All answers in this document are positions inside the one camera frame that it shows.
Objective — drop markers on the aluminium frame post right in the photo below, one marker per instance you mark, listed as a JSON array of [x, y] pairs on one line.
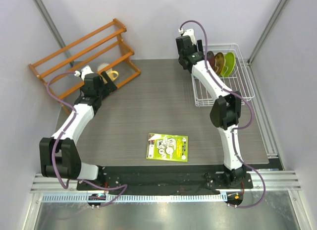
[[281, 5]]

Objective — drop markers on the aluminium frame post left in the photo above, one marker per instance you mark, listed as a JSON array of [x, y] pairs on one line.
[[49, 22]]

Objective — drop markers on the aluminium frame post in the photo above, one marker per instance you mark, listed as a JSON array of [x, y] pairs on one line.
[[281, 5], [49, 22]]

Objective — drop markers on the red patterned plate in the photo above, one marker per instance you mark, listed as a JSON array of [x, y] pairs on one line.
[[211, 58]]

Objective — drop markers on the brown yellow-rimmed plate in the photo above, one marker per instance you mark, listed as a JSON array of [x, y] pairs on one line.
[[219, 63]]

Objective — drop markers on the white cup on shelf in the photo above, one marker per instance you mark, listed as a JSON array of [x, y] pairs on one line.
[[102, 66]]

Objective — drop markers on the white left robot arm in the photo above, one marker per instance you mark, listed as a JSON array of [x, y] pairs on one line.
[[59, 157]]

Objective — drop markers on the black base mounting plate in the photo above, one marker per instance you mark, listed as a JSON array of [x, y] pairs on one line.
[[169, 180]]

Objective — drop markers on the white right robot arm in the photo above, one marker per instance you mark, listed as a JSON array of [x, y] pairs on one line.
[[226, 109]]

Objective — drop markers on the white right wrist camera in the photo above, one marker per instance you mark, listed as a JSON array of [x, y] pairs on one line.
[[190, 33]]

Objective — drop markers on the white wire dish rack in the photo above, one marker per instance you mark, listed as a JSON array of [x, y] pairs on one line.
[[238, 79]]

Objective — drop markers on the green illustrated booklet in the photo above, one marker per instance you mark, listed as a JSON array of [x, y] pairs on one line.
[[167, 147]]

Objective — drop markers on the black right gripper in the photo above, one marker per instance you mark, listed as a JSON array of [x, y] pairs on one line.
[[199, 43]]

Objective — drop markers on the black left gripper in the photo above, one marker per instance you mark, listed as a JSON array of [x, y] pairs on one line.
[[109, 87]]

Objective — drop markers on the aluminium front rail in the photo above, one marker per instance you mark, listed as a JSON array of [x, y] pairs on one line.
[[265, 182]]

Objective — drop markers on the aluminium side rail right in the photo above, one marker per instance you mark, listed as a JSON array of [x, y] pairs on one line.
[[270, 143]]

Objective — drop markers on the yellow ceramic mug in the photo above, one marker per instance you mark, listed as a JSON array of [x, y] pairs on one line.
[[112, 74]]

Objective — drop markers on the orange wooden shelf rack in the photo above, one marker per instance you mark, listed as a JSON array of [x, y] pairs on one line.
[[125, 50]]

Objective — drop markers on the lime green plate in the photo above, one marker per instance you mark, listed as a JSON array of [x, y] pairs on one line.
[[229, 65]]

